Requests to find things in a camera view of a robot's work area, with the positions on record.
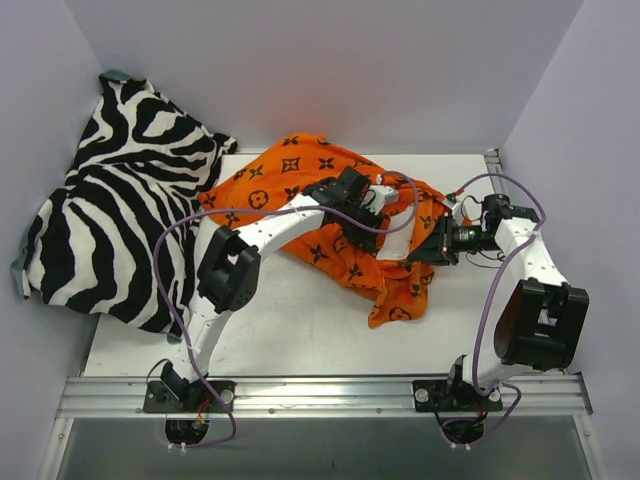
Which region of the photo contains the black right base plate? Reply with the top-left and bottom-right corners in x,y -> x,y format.
412,379 -> 503,414

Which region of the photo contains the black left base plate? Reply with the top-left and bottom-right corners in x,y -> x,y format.
142,380 -> 236,414

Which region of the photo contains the aluminium mounting rail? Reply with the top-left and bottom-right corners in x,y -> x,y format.
57,374 -> 593,420

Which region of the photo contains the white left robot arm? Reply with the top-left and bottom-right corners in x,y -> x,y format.
160,167 -> 398,411

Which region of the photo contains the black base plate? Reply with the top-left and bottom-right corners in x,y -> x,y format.
142,380 -> 236,414
412,379 -> 503,414

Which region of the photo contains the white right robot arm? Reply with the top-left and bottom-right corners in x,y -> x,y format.
408,194 -> 590,409

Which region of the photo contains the white pillow yellow side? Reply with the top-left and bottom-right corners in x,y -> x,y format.
376,205 -> 415,261

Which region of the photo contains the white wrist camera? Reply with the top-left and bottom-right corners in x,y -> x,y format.
443,192 -> 464,223
364,174 -> 399,213

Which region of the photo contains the orange patterned pillowcase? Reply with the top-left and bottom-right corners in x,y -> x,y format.
199,133 -> 447,328

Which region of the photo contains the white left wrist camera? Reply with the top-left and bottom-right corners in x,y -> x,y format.
364,174 -> 399,213

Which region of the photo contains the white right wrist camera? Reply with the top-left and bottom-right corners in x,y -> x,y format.
443,192 -> 464,223

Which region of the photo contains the zebra print pillow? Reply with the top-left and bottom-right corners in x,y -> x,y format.
11,70 -> 238,336

